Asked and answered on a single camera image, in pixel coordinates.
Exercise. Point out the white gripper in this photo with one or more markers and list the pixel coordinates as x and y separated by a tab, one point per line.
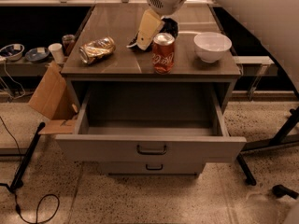
169	2

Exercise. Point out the blue chip bag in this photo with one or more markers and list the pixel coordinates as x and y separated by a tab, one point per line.
171	27

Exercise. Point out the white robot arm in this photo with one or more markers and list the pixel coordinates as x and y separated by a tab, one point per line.
276	24

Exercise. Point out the grey drawer cabinet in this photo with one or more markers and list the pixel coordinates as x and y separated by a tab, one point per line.
131	69

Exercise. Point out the open middle drawer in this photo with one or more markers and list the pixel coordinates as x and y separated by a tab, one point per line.
179	126

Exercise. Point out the bottom drawer front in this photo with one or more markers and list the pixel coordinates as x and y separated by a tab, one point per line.
144	168

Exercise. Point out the red soda can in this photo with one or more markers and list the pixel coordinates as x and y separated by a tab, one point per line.
163	52

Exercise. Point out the crushed gold can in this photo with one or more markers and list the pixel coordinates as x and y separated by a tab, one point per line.
97	49

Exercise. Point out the brown glass jar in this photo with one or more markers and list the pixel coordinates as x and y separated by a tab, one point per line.
68	43

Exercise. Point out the white paper cup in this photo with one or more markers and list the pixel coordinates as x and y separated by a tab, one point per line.
56	50

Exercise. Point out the blue bowl on shelf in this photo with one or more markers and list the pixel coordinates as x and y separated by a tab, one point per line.
37	55

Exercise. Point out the cardboard box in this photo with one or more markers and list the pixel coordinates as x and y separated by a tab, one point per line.
53	100

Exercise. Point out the white bowl on shelf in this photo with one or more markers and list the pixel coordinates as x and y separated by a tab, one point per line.
12	52

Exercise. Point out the black stand leg right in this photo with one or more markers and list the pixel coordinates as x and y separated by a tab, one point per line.
282	137

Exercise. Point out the black stand leg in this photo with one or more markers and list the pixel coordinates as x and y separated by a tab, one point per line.
282	137
17	181

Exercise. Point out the black stand leg left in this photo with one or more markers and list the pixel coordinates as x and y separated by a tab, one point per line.
17	181

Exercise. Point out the black caster foot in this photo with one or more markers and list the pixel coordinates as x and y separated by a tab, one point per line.
279	191

